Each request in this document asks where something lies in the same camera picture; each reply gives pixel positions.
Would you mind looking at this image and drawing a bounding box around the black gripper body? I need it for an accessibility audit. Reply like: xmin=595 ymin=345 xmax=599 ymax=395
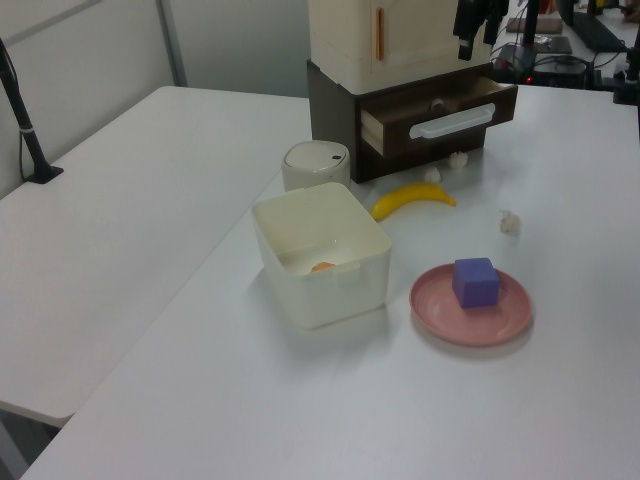
xmin=455 ymin=0 xmax=510 ymax=25

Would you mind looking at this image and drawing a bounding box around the dark brown drawer white handle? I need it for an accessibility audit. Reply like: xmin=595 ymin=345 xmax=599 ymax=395
xmin=359 ymin=75 xmax=519 ymax=157

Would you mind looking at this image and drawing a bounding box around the dark brown drawer cabinet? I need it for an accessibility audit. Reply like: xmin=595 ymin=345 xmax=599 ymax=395
xmin=306 ymin=58 xmax=501 ymax=184

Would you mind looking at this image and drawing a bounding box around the black stand pole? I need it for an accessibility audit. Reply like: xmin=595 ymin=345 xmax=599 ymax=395
xmin=520 ymin=0 xmax=542 ymax=47

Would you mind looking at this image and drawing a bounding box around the cream plastic storage box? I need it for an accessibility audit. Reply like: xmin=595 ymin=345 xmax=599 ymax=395
xmin=308 ymin=0 xmax=494 ymax=95

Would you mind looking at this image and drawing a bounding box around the black device with red light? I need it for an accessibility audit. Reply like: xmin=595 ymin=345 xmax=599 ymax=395
xmin=524 ymin=58 xmax=589 ymax=87

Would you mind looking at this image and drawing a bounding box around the yellow toy banana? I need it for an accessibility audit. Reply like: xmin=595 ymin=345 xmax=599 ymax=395
xmin=369 ymin=182 xmax=457 ymax=223

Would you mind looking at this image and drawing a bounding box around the cream round trash can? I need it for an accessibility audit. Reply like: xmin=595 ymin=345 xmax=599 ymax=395
xmin=280 ymin=141 xmax=351 ymax=192

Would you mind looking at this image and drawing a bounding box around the purple cube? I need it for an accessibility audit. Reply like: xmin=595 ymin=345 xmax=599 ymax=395
xmin=452 ymin=257 xmax=501 ymax=310

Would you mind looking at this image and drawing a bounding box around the pink plate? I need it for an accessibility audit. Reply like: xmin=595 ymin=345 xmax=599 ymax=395
xmin=409 ymin=263 xmax=533 ymax=348

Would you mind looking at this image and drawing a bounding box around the white open plastic bin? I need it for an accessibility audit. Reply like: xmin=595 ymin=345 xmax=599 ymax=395
xmin=250 ymin=182 xmax=392 ymax=330

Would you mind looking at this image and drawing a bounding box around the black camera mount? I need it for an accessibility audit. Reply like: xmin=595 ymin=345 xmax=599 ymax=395
xmin=610 ymin=30 xmax=640 ymax=105

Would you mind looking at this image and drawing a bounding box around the black clamped camera pole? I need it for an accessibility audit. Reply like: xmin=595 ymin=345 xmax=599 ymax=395
xmin=0 ymin=37 xmax=65 ymax=185

